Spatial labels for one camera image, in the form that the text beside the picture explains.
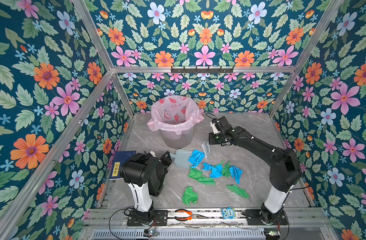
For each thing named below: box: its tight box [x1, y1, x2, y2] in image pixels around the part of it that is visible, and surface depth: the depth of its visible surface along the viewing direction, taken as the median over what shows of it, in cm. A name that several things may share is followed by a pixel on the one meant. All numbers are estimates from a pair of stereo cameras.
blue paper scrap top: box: [188, 149, 205, 168], surface depth 95 cm
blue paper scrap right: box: [229, 165, 244, 185], surface depth 88 cm
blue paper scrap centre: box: [202, 162, 223, 179], surface depth 90 cm
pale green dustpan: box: [170, 149, 192, 169], surface depth 96 cm
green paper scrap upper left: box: [188, 166, 203, 180], surface depth 90 cm
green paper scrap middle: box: [197, 175, 216, 186], surface depth 87 cm
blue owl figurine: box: [221, 207, 236, 220], surface depth 76 cm
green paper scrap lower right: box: [226, 184, 250, 199], surface depth 83 cm
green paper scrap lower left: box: [182, 186, 199, 206], surface depth 82 cm
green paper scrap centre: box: [217, 160, 231, 178], surface depth 90 cm
